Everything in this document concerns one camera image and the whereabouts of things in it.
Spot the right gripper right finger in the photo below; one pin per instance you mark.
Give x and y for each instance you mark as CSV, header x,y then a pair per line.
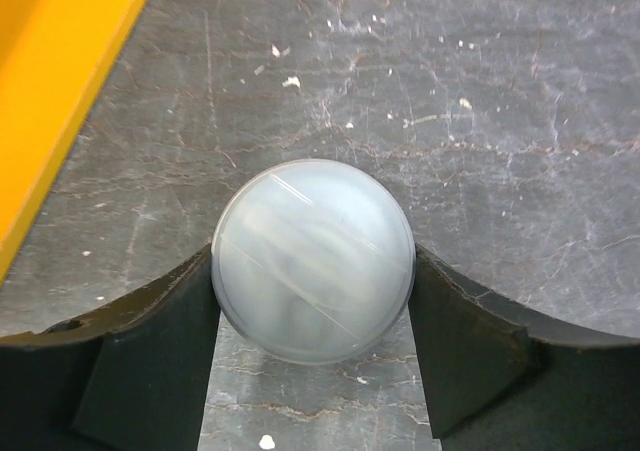
x,y
498,375

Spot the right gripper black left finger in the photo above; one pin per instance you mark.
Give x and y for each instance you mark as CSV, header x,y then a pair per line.
x,y
130,375

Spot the clear lid can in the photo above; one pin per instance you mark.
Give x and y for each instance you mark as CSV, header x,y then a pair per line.
x,y
313,261

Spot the yellow shelf cabinet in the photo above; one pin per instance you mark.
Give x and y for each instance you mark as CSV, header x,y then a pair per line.
x,y
55,56

